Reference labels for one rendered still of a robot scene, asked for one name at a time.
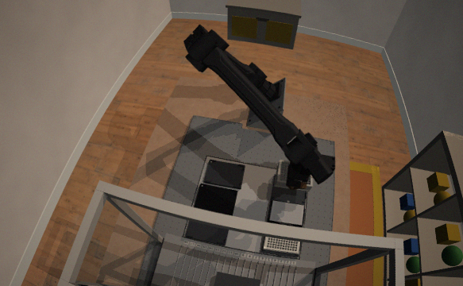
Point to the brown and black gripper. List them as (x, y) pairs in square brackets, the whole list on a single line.
[(294, 177)]

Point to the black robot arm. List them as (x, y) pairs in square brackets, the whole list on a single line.
[(208, 50)]

